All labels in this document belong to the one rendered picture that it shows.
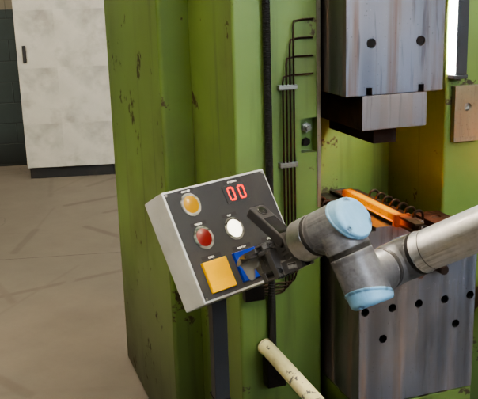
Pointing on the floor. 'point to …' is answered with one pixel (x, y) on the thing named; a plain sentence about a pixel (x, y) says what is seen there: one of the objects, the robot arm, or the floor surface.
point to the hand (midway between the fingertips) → (240, 260)
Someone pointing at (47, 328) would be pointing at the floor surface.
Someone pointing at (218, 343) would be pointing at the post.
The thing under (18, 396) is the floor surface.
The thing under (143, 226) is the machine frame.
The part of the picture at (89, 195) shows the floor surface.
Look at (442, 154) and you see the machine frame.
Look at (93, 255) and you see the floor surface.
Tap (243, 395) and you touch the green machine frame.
